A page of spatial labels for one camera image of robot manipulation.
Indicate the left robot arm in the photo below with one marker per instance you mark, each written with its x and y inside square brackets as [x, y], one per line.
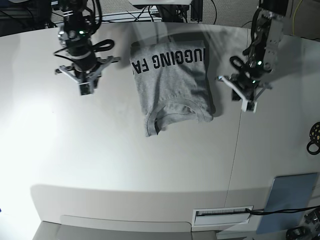
[261, 54]

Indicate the blue-grey pad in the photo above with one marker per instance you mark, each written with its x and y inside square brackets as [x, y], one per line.
[287, 192]

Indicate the black frame post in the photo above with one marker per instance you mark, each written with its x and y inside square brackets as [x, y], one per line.
[196, 11]

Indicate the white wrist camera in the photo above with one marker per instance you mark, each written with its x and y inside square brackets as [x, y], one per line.
[86, 88]
[249, 106]

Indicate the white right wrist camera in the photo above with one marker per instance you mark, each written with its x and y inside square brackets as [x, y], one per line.
[86, 88]

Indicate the black ring object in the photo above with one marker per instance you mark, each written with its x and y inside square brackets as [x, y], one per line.
[313, 148]

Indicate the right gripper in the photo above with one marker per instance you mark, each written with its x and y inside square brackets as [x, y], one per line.
[87, 69]

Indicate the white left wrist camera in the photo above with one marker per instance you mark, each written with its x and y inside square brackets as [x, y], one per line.
[249, 106]

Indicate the black yellow patterned object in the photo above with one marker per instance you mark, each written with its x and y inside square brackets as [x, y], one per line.
[314, 134]

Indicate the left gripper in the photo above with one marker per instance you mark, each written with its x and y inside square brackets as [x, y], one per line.
[246, 84]

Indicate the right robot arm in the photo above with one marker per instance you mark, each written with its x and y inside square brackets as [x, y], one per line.
[79, 24]

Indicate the white cable grommet slot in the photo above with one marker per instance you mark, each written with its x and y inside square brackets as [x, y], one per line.
[216, 217]

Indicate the grey T-shirt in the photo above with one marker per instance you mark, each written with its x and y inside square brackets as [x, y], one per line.
[171, 83]

